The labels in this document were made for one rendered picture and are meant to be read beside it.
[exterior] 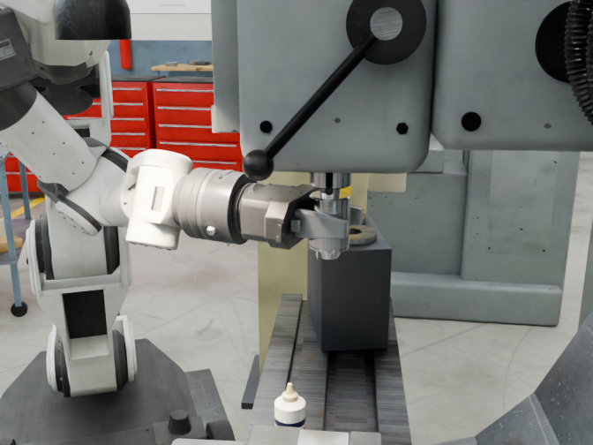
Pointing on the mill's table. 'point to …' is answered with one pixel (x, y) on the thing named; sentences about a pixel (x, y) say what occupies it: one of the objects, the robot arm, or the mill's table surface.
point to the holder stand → (352, 292)
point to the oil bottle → (289, 409)
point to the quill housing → (424, 62)
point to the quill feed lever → (402, 19)
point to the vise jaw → (273, 435)
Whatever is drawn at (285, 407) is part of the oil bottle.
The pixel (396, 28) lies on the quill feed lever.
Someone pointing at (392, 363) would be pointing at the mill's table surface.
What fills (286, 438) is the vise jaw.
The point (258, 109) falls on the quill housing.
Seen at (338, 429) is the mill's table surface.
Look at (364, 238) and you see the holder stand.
